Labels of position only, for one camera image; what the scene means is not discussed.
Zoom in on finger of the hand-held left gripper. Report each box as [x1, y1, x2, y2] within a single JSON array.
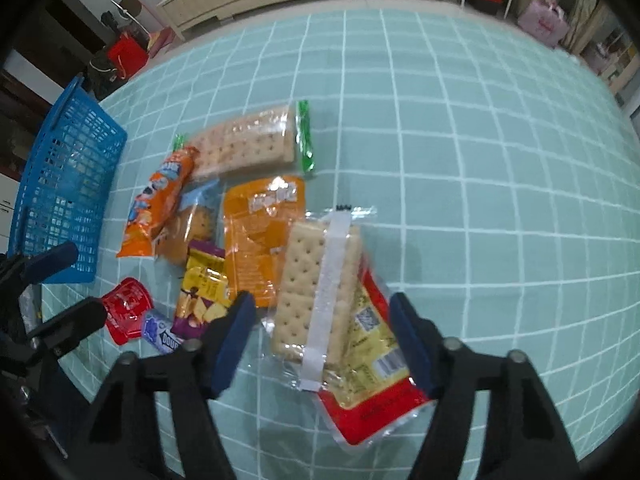
[[0, 241, 80, 291], [0, 296, 108, 377]]

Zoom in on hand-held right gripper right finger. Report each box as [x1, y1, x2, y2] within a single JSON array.
[[389, 291, 581, 480]]

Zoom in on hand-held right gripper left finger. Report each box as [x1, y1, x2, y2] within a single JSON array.
[[75, 291, 258, 480]]

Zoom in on red yellow snack packet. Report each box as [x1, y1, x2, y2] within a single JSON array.
[[317, 255, 433, 453]]

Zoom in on small red snack packet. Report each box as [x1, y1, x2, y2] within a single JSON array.
[[101, 277, 155, 346]]

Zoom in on purple yellow snack packet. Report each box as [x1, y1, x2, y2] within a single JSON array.
[[171, 240, 236, 341]]

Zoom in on blue white candy packet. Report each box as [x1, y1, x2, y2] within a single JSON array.
[[141, 310, 188, 356]]

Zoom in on clear cracker packet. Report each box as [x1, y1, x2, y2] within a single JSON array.
[[262, 205, 376, 393]]

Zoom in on blue plastic basket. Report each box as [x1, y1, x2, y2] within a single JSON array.
[[7, 74, 128, 285]]

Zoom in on orange snack packet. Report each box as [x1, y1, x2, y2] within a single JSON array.
[[221, 175, 307, 308]]

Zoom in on orange snack bag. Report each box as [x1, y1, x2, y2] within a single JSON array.
[[116, 134, 201, 260]]

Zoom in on small cookie packet blue edge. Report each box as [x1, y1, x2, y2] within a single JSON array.
[[155, 180, 223, 266]]

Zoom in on long cracker packet green ends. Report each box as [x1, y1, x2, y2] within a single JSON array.
[[187, 100, 318, 181]]

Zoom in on black bag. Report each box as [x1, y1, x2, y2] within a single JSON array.
[[87, 55, 119, 101]]

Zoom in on red bag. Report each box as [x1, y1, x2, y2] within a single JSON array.
[[106, 32, 149, 81]]

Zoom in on pink bag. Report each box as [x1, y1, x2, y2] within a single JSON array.
[[517, 0, 571, 48]]

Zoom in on beige curtain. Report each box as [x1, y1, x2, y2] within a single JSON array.
[[570, 0, 610, 57]]

